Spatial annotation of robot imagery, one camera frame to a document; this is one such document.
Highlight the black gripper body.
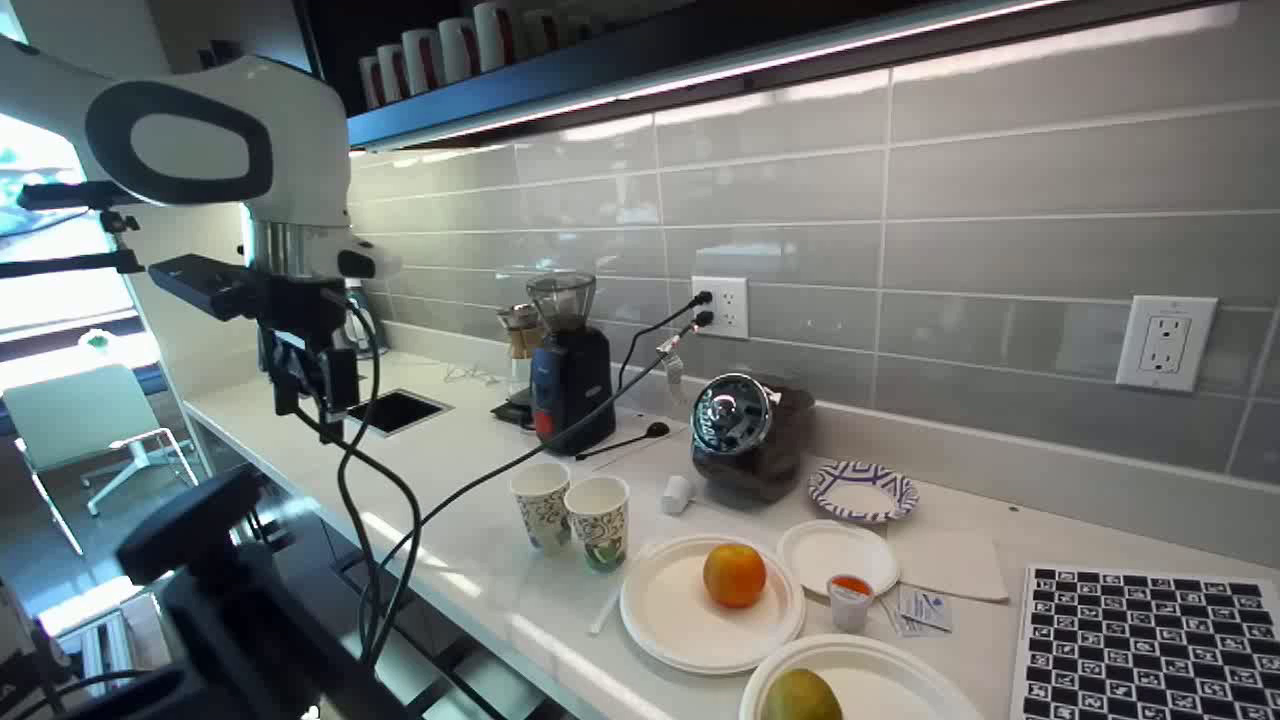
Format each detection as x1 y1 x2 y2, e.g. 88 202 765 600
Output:
255 314 370 411

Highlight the swirl patterned paper cup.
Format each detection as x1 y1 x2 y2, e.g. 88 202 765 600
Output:
511 459 575 556
560 472 638 576

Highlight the white chair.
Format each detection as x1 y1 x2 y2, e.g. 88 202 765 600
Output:
0 359 205 523

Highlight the glass pour-over coffee maker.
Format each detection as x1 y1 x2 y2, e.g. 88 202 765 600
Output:
492 294 554 393

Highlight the black spoon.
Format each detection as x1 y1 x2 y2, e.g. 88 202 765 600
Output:
573 420 674 464

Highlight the white stir stick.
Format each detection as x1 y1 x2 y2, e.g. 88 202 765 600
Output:
586 582 624 639

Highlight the large white paper plate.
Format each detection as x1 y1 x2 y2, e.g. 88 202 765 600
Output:
616 529 807 678

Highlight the white outlet with plugs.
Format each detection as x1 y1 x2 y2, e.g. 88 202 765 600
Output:
689 272 752 341

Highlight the orange fruit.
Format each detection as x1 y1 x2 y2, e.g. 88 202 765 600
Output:
700 537 773 614

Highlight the brown and silver appliance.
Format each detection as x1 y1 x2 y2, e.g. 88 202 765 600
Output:
686 373 819 507

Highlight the small white paper plate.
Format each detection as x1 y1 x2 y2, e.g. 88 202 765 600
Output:
773 517 904 602

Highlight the blue patterned paper plate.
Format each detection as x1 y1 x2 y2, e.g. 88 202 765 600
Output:
805 457 924 529

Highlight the yellow green mango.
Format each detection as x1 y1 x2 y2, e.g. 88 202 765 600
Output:
756 664 848 720

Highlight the small cup red sauce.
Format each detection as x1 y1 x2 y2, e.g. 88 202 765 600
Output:
826 573 881 637

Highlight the white paper bowl plate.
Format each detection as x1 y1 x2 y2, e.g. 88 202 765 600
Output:
736 633 987 720

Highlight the white paper napkin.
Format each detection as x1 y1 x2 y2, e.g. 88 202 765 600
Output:
894 519 1011 606

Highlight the black white calibration board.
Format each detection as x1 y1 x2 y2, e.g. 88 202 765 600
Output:
1011 561 1280 720

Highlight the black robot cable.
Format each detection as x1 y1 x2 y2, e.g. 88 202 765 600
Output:
283 294 433 671

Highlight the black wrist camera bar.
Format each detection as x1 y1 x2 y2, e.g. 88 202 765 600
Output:
143 252 353 337

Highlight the long black power cord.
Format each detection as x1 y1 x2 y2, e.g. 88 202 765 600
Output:
365 308 721 664

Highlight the white mug red handle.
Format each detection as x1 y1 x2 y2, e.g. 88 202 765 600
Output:
374 40 410 105
469 0 511 74
396 26 443 96
357 51 390 113
433 10 481 89

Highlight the black wall shelf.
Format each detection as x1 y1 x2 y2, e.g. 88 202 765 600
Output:
143 0 1211 150

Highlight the white empty wall outlet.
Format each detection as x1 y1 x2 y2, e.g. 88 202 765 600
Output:
1112 290 1221 394

